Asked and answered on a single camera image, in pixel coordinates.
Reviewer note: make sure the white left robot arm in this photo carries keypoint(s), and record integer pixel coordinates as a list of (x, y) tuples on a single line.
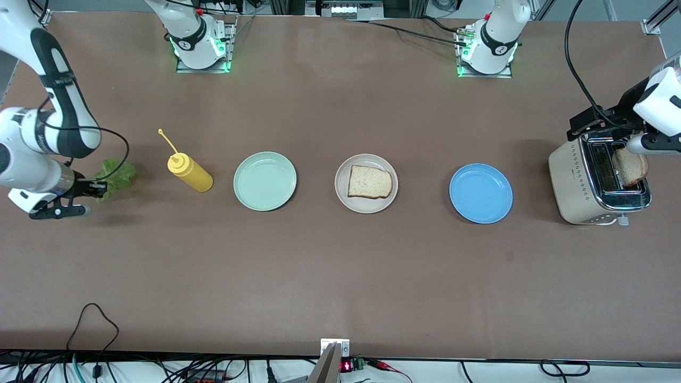
[(505, 21)]

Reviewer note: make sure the brown bread slice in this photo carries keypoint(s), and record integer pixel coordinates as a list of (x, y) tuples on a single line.
[(630, 169), (370, 182)]

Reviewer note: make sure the circuit board red display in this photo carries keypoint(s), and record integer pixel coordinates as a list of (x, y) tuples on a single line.
[(347, 366)]

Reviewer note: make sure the green lettuce leaf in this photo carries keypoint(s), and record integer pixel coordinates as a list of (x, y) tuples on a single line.
[(119, 175)]

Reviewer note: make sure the blue plate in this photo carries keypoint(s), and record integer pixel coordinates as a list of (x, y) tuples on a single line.
[(481, 193)]

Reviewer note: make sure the grey camera mount beam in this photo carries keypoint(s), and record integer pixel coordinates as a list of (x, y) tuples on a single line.
[(325, 369)]

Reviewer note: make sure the mint green plate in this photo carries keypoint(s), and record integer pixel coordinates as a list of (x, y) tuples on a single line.
[(265, 181)]

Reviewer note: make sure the yellow mustard squeeze bottle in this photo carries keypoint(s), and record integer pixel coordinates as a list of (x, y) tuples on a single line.
[(197, 178)]

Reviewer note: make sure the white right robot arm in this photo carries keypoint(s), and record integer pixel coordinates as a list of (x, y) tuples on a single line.
[(26, 170)]

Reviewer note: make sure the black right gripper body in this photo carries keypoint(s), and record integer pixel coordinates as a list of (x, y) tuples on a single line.
[(83, 187)]

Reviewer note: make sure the power unit white lights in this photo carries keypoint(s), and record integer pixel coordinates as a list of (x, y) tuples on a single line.
[(346, 9)]

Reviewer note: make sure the aluminium frame corner bracket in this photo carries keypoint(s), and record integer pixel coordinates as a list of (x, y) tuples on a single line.
[(652, 26)]

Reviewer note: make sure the small metal bracket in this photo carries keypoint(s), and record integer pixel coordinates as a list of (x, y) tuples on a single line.
[(345, 347)]

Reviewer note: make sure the beige plate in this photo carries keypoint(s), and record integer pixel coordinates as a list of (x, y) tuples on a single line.
[(367, 207)]

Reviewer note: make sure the red clip leads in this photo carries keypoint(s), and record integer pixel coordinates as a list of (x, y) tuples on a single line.
[(380, 364)]

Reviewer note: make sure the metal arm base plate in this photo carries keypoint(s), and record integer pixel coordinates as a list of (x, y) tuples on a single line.
[(232, 42), (487, 76)]

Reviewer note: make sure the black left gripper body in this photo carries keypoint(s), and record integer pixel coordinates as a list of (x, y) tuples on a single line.
[(621, 110)]

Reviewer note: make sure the beige chrome toaster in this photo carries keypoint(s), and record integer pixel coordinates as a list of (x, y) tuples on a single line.
[(572, 186)]

